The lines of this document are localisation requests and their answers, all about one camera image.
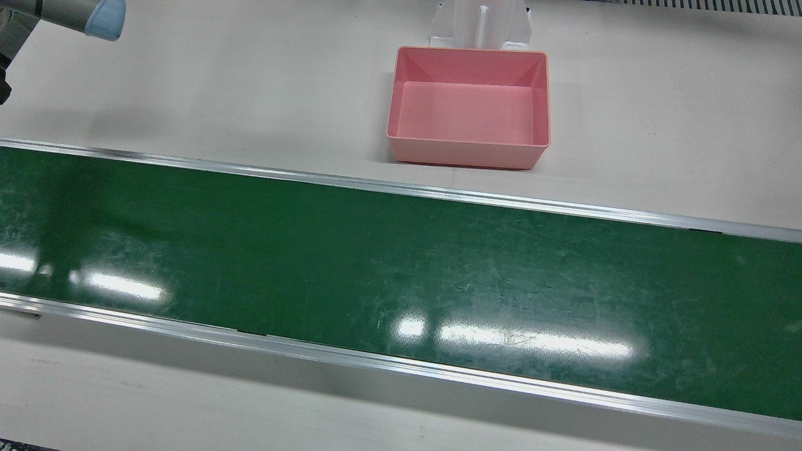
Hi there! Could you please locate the pink plastic box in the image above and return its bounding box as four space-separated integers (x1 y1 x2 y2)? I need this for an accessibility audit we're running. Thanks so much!
386 46 551 170

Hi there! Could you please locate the green conveyor belt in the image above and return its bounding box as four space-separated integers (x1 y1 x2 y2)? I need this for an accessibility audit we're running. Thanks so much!
0 147 802 422

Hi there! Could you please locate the dark slotted vent grille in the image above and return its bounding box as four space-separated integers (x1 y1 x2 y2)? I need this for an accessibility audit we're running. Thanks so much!
589 0 802 18

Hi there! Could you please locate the aluminium conveyor side rail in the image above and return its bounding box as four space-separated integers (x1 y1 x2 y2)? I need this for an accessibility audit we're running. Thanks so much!
0 138 802 244
0 291 802 439

